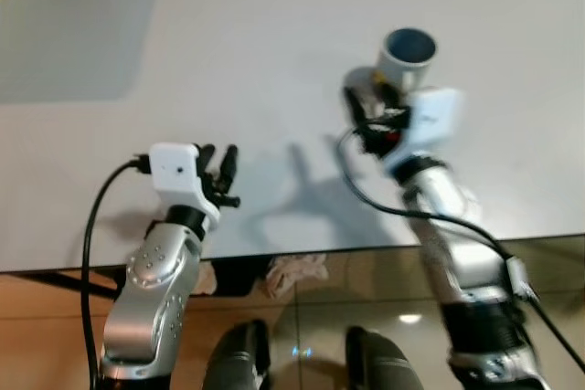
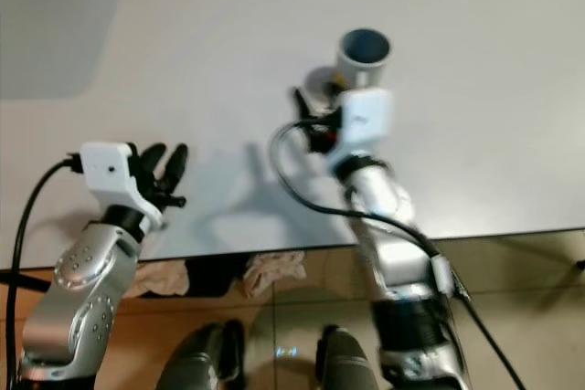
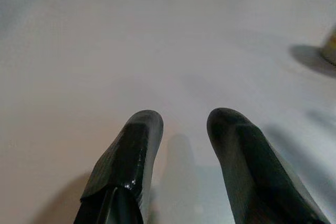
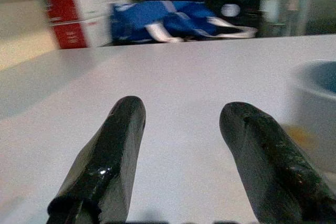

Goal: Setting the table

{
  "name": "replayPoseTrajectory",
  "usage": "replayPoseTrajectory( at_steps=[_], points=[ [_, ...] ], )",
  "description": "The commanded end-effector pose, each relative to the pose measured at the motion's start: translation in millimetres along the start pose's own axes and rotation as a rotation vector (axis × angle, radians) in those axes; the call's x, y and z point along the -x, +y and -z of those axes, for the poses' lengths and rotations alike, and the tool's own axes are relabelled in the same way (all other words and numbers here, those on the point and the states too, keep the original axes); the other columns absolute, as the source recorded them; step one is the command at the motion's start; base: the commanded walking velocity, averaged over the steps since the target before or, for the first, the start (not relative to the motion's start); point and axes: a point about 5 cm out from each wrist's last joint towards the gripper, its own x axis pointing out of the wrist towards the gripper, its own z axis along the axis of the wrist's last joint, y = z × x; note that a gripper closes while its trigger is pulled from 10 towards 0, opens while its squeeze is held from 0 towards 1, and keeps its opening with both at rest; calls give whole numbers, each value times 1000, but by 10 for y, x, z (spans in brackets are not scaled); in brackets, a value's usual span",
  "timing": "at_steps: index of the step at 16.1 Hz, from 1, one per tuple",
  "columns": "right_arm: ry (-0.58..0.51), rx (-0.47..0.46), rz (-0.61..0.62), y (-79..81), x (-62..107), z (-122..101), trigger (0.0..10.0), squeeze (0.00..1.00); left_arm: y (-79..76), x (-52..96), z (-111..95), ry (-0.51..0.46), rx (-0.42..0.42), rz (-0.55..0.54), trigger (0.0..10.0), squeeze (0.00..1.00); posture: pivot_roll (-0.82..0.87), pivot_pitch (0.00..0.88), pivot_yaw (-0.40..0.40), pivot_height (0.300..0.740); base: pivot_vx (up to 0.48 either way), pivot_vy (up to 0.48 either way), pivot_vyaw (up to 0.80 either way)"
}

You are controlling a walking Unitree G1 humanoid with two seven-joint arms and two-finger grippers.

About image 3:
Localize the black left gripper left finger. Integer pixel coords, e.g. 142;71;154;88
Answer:
72;109;164;224

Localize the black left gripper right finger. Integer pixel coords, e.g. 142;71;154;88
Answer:
206;107;332;224

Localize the pale round cup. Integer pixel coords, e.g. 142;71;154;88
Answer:
321;26;336;67

